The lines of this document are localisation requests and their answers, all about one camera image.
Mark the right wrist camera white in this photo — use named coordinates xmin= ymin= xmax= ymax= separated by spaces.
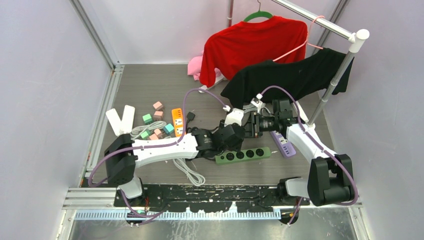
xmin=250 ymin=93 xmax=266 ymax=114

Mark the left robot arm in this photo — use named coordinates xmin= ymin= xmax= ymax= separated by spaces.
xmin=104 ymin=123 xmax=245 ymax=207

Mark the green power strip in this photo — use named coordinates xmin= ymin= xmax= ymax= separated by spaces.
xmin=215 ymin=147 xmax=271 ymax=165

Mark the purple strip white cable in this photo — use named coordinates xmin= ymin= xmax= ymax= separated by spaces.
xmin=241 ymin=101 xmax=273 ymax=115

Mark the small white power strip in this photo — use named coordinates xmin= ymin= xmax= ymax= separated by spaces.
xmin=105 ymin=108 xmax=122 ymax=136

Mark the black t-shirt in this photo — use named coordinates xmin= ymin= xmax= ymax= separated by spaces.
xmin=220 ymin=48 xmax=346 ymax=109

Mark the metal clothes rack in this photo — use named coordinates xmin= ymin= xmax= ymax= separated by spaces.
xmin=200 ymin=15 xmax=370 ymax=126

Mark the pink cloth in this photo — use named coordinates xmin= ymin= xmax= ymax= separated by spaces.
xmin=187 ymin=51 xmax=204 ymax=81

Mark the red t-shirt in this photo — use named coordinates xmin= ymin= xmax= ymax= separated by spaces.
xmin=199 ymin=16 xmax=308 ymax=87

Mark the pink hanger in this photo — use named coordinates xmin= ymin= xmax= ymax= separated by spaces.
xmin=272 ymin=15 xmax=325 ymax=62

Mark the purple power strip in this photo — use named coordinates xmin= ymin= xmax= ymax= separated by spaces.
xmin=270 ymin=131 xmax=297 ymax=158

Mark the orange power strip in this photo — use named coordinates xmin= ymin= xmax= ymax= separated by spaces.
xmin=171 ymin=108 xmax=184 ymax=137

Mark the small strip grey cable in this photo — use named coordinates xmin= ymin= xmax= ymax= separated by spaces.
xmin=130 ymin=120 xmax=168 ymax=137

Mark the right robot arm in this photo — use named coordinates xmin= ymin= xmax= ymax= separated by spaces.
xmin=242 ymin=99 xmax=358 ymax=206

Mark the black power cable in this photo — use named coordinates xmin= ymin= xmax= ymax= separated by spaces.
xmin=184 ymin=111 xmax=196 ymax=133

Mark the large white power strip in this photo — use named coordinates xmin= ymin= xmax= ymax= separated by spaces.
xmin=119 ymin=105 xmax=135 ymax=134

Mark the green hanger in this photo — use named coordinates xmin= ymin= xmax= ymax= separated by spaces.
xmin=243 ymin=0 xmax=273 ymax=22

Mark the pink plug purple strip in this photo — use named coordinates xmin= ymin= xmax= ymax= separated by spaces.
xmin=152 ymin=101 xmax=165 ymax=111
xmin=153 ymin=128 xmax=164 ymax=139

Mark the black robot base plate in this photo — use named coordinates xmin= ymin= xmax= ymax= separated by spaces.
xmin=127 ymin=184 xmax=298 ymax=213

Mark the orange strip grey cable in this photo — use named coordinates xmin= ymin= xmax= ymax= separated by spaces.
xmin=172 ymin=158 xmax=207 ymax=187

